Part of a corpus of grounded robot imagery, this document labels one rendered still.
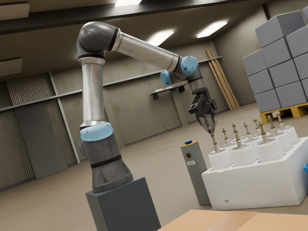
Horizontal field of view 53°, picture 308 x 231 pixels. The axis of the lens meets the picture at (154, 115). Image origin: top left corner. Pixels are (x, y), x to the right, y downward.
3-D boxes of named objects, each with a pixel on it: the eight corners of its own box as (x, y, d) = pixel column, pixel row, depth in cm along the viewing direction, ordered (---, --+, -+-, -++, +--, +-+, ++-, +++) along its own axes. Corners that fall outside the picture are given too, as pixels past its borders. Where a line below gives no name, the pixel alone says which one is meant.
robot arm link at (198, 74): (176, 63, 147) (191, 59, 150) (184, 85, 147) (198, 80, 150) (183, 58, 139) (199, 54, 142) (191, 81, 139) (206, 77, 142)
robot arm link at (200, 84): (198, 79, 139) (184, 85, 144) (201, 89, 139) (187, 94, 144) (206, 77, 145) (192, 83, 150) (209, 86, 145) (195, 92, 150)
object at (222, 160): (233, 184, 148) (221, 148, 149) (244, 186, 139) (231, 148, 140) (216, 191, 145) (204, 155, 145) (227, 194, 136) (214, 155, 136)
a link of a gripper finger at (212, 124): (222, 129, 144) (216, 111, 145) (217, 132, 140) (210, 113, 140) (217, 131, 146) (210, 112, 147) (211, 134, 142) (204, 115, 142)
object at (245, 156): (240, 191, 133) (227, 151, 134) (246, 184, 141) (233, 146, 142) (261, 188, 128) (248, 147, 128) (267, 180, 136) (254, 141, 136)
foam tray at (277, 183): (300, 206, 116) (284, 160, 116) (213, 211, 141) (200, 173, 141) (321, 172, 146) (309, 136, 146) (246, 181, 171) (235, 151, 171)
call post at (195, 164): (211, 205, 151) (190, 144, 152) (199, 206, 156) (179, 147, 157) (217, 199, 157) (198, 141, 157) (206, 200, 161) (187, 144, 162)
